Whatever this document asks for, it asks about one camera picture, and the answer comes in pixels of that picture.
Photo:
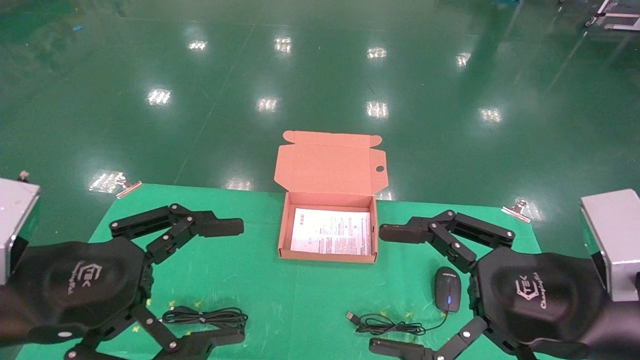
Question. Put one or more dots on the white printed leaflet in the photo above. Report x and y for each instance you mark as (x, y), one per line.
(330, 232)

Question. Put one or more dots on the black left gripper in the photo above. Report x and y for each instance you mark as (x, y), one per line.
(75, 285)

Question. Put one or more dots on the white metal frame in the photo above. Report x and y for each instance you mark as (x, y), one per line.
(620, 15)

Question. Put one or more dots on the brown cardboard box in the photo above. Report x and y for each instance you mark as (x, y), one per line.
(330, 165)

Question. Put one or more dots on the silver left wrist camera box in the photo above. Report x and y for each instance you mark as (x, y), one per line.
(17, 220)

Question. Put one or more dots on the silver binder clip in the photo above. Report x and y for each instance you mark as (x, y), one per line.
(129, 189)
(515, 211)

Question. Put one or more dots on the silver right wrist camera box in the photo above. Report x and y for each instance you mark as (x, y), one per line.
(615, 240)

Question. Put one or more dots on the green cloth mat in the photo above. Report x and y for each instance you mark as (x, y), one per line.
(300, 300)

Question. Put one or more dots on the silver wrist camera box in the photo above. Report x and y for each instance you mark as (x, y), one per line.
(615, 240)
(17, 220)

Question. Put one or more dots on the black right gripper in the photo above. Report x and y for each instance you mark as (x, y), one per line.
(540, 295)

